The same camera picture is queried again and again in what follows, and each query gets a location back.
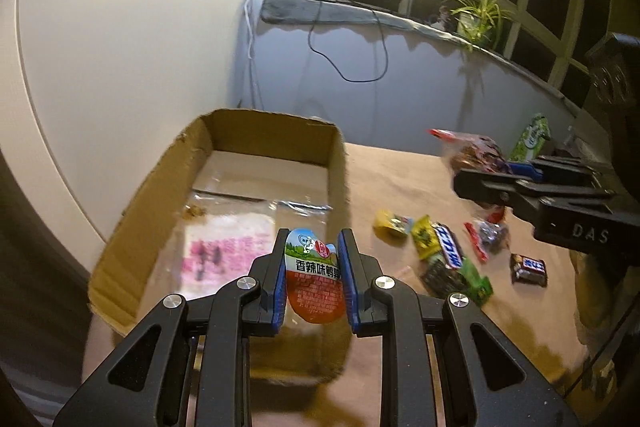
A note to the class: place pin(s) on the clear red-edged nut bag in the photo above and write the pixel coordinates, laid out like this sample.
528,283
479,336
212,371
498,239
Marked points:
488,239

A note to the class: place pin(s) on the black snack packet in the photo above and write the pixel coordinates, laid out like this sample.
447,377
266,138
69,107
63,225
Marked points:
439,279

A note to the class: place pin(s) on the brown cardboard box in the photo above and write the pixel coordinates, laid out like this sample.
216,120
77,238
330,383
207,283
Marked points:
214,203

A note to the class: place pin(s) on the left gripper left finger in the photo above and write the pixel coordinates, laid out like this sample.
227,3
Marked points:
146,379

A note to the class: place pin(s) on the green white snack bag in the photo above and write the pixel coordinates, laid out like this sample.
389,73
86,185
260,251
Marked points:
531,140

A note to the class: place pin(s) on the dark snickers bar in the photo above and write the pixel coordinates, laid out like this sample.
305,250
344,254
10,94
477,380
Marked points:
449,246

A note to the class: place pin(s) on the grey sill cloth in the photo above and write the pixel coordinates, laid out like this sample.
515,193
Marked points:
310,12

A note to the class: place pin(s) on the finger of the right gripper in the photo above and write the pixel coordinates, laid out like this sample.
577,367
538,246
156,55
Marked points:
556,171
503,189

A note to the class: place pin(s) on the large clear nut bag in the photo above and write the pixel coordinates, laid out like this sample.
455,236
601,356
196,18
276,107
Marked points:
470,151

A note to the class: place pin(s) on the yellow jelly cup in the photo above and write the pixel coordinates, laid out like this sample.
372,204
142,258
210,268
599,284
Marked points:
391,225

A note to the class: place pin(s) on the yellow green snack packet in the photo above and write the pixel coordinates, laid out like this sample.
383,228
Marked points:
425,238

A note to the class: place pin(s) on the potted spider plant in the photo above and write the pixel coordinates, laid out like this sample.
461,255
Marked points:
483,23

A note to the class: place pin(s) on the small snickers bar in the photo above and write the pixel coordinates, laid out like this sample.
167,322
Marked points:
527,270

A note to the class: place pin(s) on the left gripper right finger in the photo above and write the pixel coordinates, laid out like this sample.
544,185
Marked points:
442,356

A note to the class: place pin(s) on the pink printed plastic bag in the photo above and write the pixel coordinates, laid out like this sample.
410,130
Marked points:
219,249

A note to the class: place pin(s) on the black camera box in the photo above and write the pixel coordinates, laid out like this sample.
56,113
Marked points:
614,71

